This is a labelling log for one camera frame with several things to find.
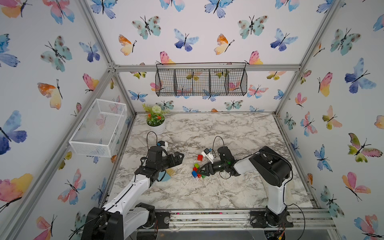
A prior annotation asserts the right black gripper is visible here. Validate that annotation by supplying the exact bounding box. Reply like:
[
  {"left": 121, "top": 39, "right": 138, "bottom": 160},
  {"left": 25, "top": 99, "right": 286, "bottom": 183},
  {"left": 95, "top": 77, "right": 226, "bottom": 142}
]
[{"left": 195, "top": 160, "right": 228, "bottom": 177}]

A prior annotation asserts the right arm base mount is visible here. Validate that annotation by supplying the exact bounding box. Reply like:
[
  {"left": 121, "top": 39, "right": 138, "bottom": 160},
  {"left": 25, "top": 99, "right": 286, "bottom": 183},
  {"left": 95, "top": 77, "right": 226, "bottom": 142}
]
[{"left": 250, "top": 207, "right": 294, "bottom": 229}]

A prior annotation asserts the black wire basket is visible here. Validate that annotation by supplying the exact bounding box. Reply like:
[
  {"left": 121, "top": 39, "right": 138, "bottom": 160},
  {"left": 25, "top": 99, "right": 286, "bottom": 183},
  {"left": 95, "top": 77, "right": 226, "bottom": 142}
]
[{"left": 153, "top": 63, "right": 248, "bottom": 97}]

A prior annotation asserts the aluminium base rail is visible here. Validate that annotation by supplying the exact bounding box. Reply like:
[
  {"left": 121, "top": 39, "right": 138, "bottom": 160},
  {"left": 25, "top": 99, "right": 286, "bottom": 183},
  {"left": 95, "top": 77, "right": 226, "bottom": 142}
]
[{"left": 85, "top": 209, "right": 337, "bottom": 232}]

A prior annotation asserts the white mesh basket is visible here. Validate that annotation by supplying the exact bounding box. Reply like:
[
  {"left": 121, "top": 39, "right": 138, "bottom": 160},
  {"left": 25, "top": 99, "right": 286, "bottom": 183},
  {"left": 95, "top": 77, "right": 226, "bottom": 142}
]
[{"left": 69, "top": 99, "right": 127, "bottom": 157}]

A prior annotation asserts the white flower pot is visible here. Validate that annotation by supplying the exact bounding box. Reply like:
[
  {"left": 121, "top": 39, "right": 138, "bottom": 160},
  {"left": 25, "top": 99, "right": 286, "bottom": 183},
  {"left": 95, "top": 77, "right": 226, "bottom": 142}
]
[{"left": 149, "top": 121, "right": 166, "bottom": 135}]

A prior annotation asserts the green artificial plant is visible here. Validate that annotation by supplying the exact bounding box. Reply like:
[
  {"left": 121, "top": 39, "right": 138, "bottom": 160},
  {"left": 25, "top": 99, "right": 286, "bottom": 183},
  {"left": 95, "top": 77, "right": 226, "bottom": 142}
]
[{"left": 142, "top": 104, "right": 168, "bottom": 127}]

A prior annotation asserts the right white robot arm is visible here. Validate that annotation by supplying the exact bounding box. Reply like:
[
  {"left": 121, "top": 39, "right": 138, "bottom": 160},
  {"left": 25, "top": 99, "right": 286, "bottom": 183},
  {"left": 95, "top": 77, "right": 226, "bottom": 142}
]
[{"left": 197, "top": 146, "right": 292, "bottom": 216}]

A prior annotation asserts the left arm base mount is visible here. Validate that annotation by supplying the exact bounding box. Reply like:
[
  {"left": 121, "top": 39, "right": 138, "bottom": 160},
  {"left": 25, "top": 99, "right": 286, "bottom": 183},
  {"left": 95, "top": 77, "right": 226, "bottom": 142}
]
[{"left": 135, "top": 203, "right": 171, "bottom": 229}]

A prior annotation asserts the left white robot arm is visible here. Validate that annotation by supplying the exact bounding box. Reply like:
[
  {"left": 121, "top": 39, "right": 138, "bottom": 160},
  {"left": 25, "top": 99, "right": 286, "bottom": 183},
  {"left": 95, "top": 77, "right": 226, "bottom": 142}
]
[{"left": 81, "top": 146, "right": 185, "bottom": 240}]

